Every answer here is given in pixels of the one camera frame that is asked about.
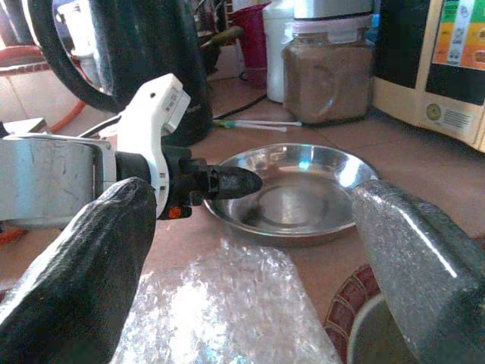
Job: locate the black kettle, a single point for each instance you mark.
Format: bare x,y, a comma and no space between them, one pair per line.
159,45

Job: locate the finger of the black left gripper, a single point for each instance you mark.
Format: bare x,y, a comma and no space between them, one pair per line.
236,184

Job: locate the white grey countertop appliance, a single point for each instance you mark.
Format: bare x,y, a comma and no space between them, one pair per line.
333,7

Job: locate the clear bubble wrap sheet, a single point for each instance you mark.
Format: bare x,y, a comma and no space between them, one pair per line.
227,303

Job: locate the white stick with green tip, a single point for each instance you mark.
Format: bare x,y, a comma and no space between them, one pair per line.
265,123
254,127

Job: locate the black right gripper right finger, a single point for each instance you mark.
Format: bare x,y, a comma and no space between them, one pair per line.
428,288

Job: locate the cream water ionizer machine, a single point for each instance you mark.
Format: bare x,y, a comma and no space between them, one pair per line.
447,113

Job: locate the red plastic container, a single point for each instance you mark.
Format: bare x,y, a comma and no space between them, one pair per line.
252,45

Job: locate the stainless steel sink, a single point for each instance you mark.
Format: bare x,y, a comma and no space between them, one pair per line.
363,341

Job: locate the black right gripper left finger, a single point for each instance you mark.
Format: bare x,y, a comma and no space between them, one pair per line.
76,288

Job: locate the clear jar of brown powder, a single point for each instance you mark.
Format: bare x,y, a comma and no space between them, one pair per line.
326,76

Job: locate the white container with green lid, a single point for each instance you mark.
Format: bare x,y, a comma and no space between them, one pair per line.
276,53

